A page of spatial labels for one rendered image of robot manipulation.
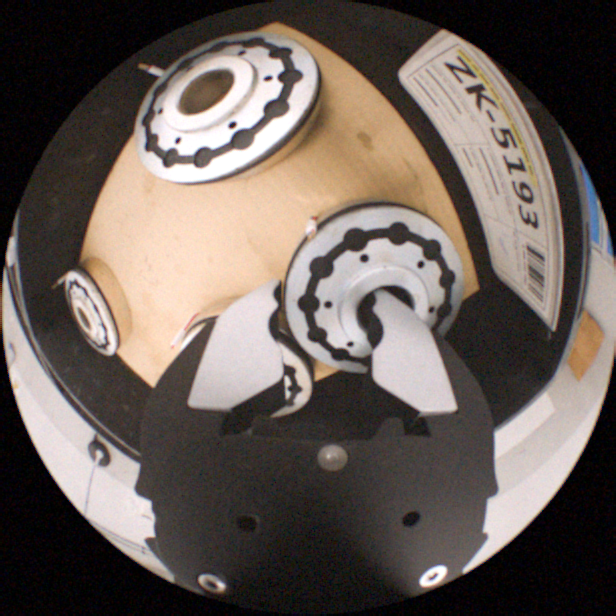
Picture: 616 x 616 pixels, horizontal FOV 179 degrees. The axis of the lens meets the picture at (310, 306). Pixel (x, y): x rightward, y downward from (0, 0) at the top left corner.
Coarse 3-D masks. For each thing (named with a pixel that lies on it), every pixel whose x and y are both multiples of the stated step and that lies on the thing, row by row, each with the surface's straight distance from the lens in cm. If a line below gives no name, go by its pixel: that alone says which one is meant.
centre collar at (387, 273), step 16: (368, 272) 10; (384, 272) 10; (400, 272) 10; (352, 288) 10; (368, 288) 10; (416, 288) 11; (352, 304) 10; (416, 304) 11; (352, 320) 11; (352, 336) 12
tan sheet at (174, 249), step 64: (320, 64) 15; (320, 128) 13; (384, 128) 14; (128, 192) 19; (192, 192) 15; (256, 192) 13; (320, 192) 13; (384, 192) 13; (128, 256) 20; (192, 256) 16; (256, 256) 14
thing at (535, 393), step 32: (576, 160) 8; (576, 192) 8; (576, 224) 8; (576, 256) 9; (576, 288) 10; (576, 320) 11; (64, 384) 31; (544, 384) 14; (96, 416) 30; (512, 416) 13
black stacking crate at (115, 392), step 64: (320, 0) 14; (128, 64) 16; (384, 64) 13; (64, 128) 16; (128, 128) 20; (64, 192) 20; (448, 192) 15; (64, 256) 27; (64, 320) 34; (512, 320) 16; (128, 384) 32; (320, 384) 20; (512, 384) 14
